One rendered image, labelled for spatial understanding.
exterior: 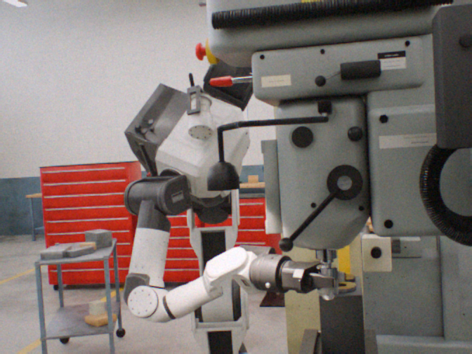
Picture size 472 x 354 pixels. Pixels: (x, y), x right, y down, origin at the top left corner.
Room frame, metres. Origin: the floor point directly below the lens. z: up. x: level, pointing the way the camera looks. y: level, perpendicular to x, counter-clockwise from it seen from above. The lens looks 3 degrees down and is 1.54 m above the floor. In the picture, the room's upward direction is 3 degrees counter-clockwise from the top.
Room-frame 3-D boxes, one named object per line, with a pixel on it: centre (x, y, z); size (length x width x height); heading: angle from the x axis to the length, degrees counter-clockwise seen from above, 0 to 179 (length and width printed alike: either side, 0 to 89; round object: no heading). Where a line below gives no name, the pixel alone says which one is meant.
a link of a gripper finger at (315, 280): (1.19, -0.17, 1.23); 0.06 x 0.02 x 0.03; 53
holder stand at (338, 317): (1.61, -0.29, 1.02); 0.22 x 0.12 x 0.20; 169
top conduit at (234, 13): (1.06, -0.19, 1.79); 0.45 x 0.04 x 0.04; 78
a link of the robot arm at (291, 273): (1.27, -0.12, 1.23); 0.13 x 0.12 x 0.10; 143
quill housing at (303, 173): (1.21, -0.19, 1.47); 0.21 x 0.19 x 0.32; 168
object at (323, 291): (1.22, -0.19, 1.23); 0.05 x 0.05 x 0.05
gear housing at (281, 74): (1.21, -0.23, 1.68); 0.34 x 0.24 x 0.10; 78
